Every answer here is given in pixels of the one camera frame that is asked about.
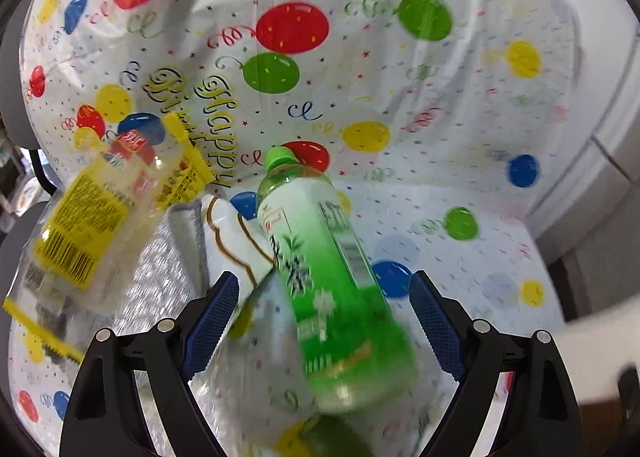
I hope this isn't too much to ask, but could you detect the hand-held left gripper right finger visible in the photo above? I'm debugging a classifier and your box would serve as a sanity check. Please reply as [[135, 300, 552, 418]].
[[409, 271, 586, 457]]

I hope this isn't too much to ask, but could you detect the dark green wrapper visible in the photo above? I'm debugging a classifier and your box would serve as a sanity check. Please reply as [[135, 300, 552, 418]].
[[300, 414, 376, 457]]

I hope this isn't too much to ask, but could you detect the clear packet with yellow label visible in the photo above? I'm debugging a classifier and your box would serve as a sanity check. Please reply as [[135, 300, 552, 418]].
[[2, 112, 221, 363]]

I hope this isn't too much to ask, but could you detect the silver bubble foil bag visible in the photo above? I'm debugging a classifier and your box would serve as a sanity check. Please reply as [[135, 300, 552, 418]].
[[107, 204, 216, 333]]

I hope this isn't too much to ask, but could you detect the balloon print plastic sheet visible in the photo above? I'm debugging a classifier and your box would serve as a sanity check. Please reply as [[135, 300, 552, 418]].
[[7, 0, 626, 457]]

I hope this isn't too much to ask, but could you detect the green tea bottle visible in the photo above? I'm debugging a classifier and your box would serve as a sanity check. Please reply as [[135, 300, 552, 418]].
[[257, 146, 418, 413]]

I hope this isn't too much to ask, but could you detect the white packet with gold line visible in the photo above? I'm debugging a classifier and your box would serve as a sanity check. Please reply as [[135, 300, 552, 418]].
[[200, 194, 278, 338]]

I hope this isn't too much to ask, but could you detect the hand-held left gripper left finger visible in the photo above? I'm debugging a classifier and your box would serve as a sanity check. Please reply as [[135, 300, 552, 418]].
[[59, 271, 241, 457]]

